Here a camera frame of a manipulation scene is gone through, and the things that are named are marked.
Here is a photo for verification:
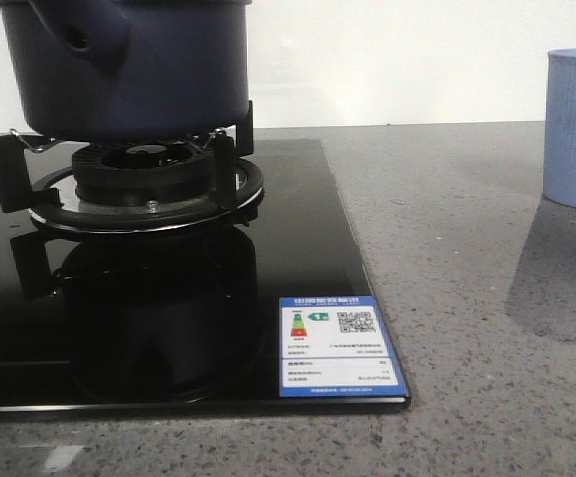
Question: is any black glass gas stove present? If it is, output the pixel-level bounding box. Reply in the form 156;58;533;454
0;140;411;420

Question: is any dark blue cooking pot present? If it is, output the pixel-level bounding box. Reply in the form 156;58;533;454
0;1;249;143

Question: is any black pot support grate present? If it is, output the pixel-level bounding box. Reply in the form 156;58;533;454
0;112;264;235

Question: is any black gas burner head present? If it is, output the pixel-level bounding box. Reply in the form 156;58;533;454
72;144;213;206

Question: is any blue ribbed plastic cup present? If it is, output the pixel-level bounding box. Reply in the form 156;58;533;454
543;48;576;208

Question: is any blue energy label sticker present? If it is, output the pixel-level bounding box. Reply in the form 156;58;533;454
279;296;409;399

